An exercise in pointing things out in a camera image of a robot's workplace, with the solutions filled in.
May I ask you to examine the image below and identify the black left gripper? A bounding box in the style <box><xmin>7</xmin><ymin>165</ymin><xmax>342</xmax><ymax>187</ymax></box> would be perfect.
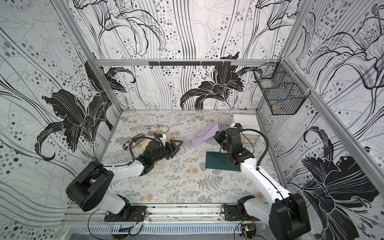
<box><xmin>151</xmin><ymin>139</ymin><xmax>184</xmax><ymax>163</ymax></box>

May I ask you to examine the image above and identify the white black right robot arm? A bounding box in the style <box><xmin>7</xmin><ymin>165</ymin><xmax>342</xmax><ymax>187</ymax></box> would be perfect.
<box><xmin>214</xmin><ymin>124</ymin><xmax>311</xmax><ymax>240</ymax></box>

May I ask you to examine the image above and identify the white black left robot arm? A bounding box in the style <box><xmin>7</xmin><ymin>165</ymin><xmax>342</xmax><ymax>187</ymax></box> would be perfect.
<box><xmin>66</xmin><ymin>133</ymin><xmax>184</xmax><ymax>214</ymax></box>

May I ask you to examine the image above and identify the white mini drawer cabinet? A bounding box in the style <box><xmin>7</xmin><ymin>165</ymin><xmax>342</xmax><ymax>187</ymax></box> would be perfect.
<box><xmin>231</xmin><ymin>114</ymin><xmax>261</xmax><ymax>148</ymax></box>

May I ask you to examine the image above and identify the plaid cylindrical case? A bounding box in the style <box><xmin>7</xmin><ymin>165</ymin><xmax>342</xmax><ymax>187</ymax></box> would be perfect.
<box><xmin>123</xmin><ymin>133</ymin><xmax>145</xmax><ymax>151</ymax></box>

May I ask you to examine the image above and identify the small electronics board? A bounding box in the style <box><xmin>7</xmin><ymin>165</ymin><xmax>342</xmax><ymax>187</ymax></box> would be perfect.
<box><xmin>241</xmin><ymin>224</ymin><xmax>257</xmax><ymax>239</ymax></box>

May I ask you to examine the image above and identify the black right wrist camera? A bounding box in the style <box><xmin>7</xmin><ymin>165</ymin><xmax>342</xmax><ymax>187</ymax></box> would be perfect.
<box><xmin>233</xmin><ymin>123</ymin><xmax>243</xmax><ymax>131</ymax></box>

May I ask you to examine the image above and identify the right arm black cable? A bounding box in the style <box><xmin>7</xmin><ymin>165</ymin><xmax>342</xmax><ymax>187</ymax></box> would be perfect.
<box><xmin>239</xmin><ymin>128</ymin><xmax>270</xmax><ymax>172</ymax></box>

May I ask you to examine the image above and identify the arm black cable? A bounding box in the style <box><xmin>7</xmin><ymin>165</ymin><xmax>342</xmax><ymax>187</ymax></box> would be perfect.
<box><xmin>128</xmin><ymin>136</ymin><xmax>164</xmax><ymax>166</ymax></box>
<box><xmin>239</xmin><ymin>128</ymin><xmax>270</xmax><ymax>172</ymax></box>

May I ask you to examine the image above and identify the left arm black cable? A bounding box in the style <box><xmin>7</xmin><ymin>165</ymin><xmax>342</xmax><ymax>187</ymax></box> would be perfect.
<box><xmin>128</xmin><ymin>136</ymin><xmax>164</xmax><ymax>166</ymax></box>

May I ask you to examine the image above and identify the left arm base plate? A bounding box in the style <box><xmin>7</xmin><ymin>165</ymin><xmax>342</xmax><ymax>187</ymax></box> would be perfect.
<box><xmin>104</xmin><ymin>206</ymin><xmax>147</xmax><ymax>223</ymax></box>

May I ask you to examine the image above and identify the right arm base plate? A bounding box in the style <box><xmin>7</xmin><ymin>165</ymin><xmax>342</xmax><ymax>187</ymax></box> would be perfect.
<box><xmin>221</xmin><ymin>204</ymin><xmax>255</xmax><ymax>222</ymax></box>

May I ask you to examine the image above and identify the black wire wall basket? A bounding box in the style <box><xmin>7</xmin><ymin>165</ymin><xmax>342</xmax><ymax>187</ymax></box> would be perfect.
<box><xmin>253</xmin><ymin>61</ymin><xmax>307</xmax><ymax>116</ymax></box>

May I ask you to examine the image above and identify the white perforated cable duct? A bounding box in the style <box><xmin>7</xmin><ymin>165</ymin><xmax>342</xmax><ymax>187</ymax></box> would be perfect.
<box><xmin>69</xmin><ymin>224</ymin><xmax>241</xmax><ymax>235</ymax></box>

